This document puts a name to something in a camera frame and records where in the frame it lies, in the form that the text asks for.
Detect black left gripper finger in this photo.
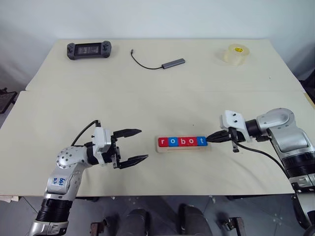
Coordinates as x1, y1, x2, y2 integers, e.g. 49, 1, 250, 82
112, 128, 143, 140
119, 154, 150, 170

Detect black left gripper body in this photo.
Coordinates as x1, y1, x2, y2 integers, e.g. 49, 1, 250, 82
102, 134, 122, 170

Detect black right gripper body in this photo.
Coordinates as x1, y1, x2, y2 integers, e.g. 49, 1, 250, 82
227, 127, 247, 143

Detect light wooden letter tray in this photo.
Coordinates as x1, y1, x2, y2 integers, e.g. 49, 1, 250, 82
155, 136, 212, 153

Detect dark rounded shape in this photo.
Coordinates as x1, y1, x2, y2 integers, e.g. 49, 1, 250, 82
123, 208, 155, 236
178, 203, 212, 236

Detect clear tape roll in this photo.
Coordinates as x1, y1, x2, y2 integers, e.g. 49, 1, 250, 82
223, 44, 250, 66

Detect black handheld game console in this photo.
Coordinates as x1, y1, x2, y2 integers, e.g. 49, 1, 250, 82
65, 41, 114, 60

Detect black object beside table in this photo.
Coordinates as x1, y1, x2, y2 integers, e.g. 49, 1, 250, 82
0, 87, 18, 114

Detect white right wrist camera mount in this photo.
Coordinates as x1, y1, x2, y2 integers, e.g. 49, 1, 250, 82
220, 110, 252, 143

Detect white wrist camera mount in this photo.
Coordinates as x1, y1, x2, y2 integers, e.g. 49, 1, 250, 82
220, 110, 252, 143
91, 127, 111, 167

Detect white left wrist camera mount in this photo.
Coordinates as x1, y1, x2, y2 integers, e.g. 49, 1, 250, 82
91, 127, 111, 167

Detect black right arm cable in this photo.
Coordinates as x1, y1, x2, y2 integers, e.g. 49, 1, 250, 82
231, 141, 290, 177

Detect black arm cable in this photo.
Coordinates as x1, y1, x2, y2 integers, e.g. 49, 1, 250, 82
231, 141, 290, 177
71, 119, 102, 148

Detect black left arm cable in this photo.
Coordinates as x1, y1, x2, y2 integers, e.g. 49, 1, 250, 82
71, 119, 102, 148

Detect rusty metal floor bracket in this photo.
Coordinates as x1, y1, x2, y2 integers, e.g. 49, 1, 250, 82
218, 216, 244, 232
90, 216, 111, 236

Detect grey USB hub with cable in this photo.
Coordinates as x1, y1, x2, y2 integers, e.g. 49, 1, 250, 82
130, 49, 186, 70

